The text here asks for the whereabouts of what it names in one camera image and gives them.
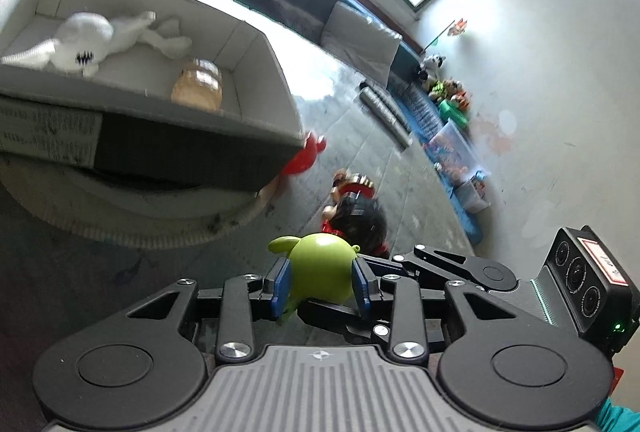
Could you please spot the orange pinwheel toy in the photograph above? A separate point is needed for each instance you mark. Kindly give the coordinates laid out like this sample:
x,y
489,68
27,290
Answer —
x,y
456,27

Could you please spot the grey rolled mat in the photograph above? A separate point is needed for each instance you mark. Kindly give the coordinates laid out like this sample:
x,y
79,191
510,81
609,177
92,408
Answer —
x,y
386,113

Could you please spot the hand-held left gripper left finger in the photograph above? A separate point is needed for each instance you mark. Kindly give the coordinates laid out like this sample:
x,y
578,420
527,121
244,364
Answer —
x,y
281,288

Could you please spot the white seat cushion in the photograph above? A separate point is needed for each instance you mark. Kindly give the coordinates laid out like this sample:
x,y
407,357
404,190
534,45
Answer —
x,y
361,38

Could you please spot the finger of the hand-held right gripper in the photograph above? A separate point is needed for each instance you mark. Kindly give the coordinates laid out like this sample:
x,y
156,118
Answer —
x,y
440,262
340,318

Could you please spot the white cardboard storage box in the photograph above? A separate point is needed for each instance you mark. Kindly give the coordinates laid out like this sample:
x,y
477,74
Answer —
x,y
150,77

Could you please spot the small clear storage bin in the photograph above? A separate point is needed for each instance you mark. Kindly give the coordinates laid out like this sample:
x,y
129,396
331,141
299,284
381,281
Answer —
x,y
474,194

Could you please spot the white plush toy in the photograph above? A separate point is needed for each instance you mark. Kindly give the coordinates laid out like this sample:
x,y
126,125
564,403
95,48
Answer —
x,y
90,40

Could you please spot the amber translucent jar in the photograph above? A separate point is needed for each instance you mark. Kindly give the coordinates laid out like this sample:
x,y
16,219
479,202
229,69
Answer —
x,y
196,85

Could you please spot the red plastic toy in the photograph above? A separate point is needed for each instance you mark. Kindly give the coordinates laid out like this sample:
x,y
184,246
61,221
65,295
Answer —
x,y
306,155

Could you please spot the green plastic container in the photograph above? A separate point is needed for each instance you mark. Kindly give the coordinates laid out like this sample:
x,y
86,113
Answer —
x,y
454,113

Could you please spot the pile of plush toys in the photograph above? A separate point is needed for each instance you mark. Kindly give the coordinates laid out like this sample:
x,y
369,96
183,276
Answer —
x,y
442,85

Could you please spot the green round-headed toy figure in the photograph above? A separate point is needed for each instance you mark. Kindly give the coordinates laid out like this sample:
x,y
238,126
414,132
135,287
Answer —
x,y
320,268

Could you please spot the large clear storage bin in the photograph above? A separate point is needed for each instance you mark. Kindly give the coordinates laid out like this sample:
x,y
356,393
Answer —
x,y
452,150

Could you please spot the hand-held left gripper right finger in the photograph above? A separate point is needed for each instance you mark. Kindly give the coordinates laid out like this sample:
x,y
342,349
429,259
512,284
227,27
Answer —
x,y
361,288

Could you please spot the black-haired doll figure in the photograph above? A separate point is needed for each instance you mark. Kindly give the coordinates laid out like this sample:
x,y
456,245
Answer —
x,y
356,212

